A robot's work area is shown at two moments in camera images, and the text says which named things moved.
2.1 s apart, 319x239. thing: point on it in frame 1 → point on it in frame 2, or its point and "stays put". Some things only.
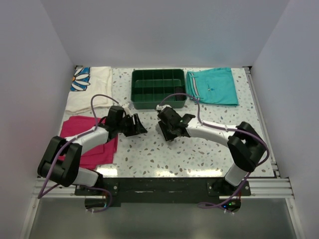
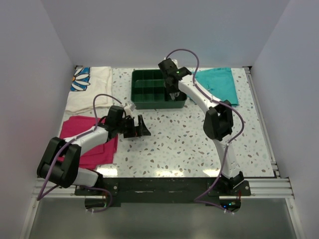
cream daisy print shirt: x=87 y=82 stays put
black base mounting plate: x=165 y=191 stays put
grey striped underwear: x=158 y=129 → x=175 y=94
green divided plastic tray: x=149 y=86 stays put
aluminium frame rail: x=271 y=187 stays put
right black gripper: x=167 y=136 → x=170 y=90
